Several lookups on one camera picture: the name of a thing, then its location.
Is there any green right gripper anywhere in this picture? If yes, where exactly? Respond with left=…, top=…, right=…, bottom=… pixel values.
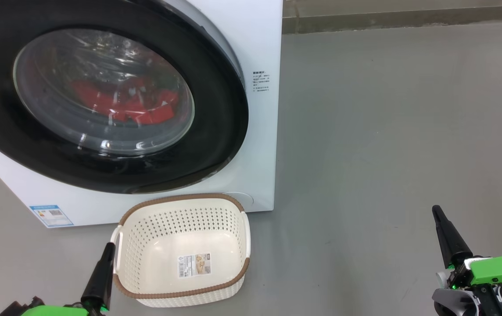
left=432, top=205, right=502, bottom=290

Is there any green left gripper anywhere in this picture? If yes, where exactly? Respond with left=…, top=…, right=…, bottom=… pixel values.
left=19, top=242, right=116, bottom=316

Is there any warning sticker with Chinese text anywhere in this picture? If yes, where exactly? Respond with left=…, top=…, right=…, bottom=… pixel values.
left=252, top=70, right=271, bottom=93

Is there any blue energy label sticker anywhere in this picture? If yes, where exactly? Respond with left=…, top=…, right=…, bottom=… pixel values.
left=29, top=205, right=74, bottom=228

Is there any white front-load washing machine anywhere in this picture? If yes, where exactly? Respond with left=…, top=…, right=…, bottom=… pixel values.
left=0, top=0, right=283, bottom=228

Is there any red and white garment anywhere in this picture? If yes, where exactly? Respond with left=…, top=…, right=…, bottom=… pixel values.
left=70, top=77, right=179, bottom=126

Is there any cream basket with brown rim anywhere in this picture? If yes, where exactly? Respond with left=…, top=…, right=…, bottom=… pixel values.
left=110, top=193, right=251, bottom=308

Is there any glass washing machine door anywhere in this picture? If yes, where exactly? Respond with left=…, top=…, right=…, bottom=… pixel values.
left=0, top=0, right=250, bottom=194

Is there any round white filter cover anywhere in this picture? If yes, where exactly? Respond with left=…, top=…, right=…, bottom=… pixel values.
left=225, top=192, right=254, bottom=207

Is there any printed product label sticker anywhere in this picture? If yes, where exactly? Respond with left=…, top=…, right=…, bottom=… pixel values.
left=178, top=253, right=212, bottom=279

